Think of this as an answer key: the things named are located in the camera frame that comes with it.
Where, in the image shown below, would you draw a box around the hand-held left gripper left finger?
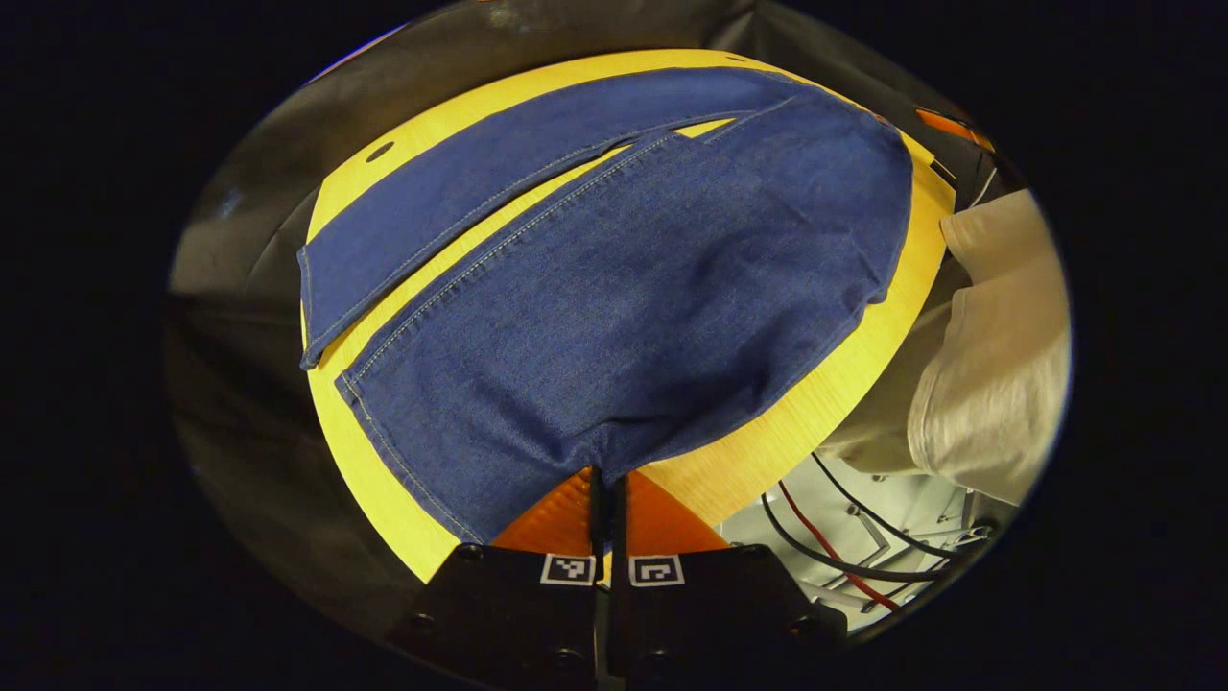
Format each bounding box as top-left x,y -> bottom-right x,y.
384,465 -> 606,690

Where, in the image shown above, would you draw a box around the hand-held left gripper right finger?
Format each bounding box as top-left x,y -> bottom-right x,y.
608,469 -> 851,686

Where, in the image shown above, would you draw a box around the blue denim jeans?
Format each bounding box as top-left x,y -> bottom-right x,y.
295,65 -> 914,546

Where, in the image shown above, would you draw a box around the person's white top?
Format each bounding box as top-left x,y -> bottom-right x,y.
820,259 -> 965,477

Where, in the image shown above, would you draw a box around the black backdrop cloth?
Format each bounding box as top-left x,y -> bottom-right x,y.
163,0 -> 999,644

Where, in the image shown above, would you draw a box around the black cable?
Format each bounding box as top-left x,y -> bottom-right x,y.
761,492 -> 960,584
811,451 -> 989,562

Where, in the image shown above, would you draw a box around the red cable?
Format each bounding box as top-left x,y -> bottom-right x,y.
777,478 -> 903,613

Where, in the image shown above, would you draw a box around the grey metal table frame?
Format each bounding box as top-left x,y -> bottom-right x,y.
720,451 -> 1004,636

